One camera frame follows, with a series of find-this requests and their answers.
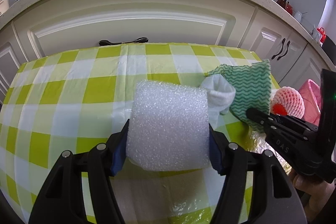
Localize white foam packing sheet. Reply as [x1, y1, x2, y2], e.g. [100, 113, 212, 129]
[126, 80, 210, 172]

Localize pink lined trash bin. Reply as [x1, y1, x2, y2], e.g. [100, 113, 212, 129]
[298, 79, 322, 126]

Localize white kitchen cabinets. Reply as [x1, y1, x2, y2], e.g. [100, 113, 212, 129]
[1, 0, 335, 94]

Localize person's right hand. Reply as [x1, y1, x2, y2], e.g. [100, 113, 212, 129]
[289, 169, 335, 223]

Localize red fruit in foam net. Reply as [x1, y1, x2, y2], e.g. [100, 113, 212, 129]
[270, 86, 305, 119]

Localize green wavy dishcloth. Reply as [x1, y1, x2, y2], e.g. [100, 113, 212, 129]
[207, 59, 272, 132]

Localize white crumpled tissue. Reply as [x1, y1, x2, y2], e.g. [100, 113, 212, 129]
[200, 74, 236, 129]

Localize green white checkered tablecloth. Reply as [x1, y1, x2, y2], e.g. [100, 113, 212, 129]
[0, 43, 292, 224]

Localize red small container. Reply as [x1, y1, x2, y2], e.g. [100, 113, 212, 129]
[317, 27, 326, 43]

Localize white cup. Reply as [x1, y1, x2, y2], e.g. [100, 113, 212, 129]
[293, 11, 306, 23]

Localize black cabinet handle left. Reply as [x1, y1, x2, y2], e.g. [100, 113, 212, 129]
[271, 38, 287, 60]

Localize black cabinet handle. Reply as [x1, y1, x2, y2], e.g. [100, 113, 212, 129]
[271, 38, 287, 60]
[277, 40, 290, 61]

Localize black cabinet handle right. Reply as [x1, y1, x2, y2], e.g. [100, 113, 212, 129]
[277, 40, 290, 61]

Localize black drawer handle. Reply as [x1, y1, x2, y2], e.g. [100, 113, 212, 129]
[98, 37, 149, 47]

